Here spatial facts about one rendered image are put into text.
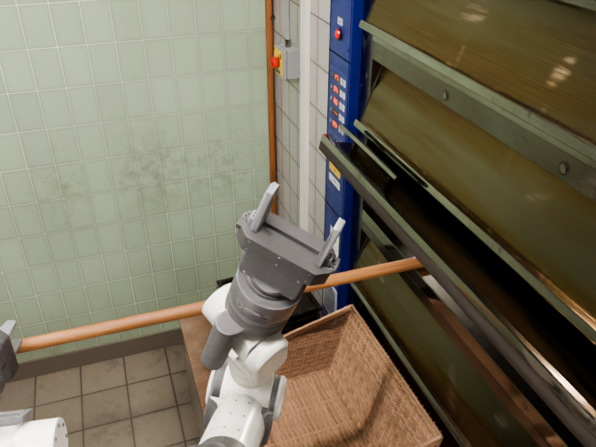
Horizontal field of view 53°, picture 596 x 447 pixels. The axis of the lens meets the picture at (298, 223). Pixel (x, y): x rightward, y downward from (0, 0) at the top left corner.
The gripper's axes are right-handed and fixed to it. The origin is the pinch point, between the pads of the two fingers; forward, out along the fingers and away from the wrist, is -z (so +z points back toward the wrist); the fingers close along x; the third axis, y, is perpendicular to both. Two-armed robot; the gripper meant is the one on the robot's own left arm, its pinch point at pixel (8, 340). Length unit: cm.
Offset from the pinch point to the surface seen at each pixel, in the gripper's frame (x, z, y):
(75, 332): 3.0, -6.7, 11.0
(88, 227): 48, -120, -35
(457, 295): -19, 4, 88
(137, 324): 3.5, -10.7, 23.1
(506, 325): -22, 14, 93
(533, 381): -19, 23, 95
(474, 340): 4, -11, 98
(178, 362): 122, -118, -3
